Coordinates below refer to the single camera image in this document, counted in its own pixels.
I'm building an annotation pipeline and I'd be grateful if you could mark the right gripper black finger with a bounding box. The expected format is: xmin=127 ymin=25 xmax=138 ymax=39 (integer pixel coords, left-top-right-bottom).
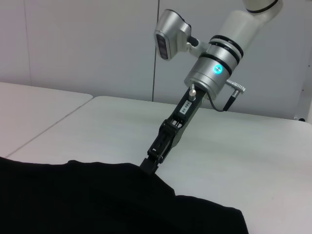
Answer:
xmin=155 ymin=131 xmax=176 ymax=176
xmin=139 ymin=123 xmax=175 ymax=174

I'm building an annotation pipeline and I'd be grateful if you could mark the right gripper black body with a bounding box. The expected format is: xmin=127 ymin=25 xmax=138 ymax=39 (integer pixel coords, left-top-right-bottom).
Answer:
xmin=159 ymin=85 xmax=208 ymax=150

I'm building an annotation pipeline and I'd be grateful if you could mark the black shirt with FREE print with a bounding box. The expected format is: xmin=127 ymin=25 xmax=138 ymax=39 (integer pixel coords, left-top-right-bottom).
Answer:
xmin=0 ymin=156 xmax=250 ymax=234

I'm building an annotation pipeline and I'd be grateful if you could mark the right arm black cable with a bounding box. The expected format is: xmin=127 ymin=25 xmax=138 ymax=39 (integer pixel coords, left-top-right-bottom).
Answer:
xmin=188 ymin=79 xmax=247 ymax=113

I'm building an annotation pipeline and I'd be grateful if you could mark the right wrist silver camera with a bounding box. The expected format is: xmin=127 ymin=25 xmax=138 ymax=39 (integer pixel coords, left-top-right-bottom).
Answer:
xmin=154 ymin=9 xmax=208 ymax=60

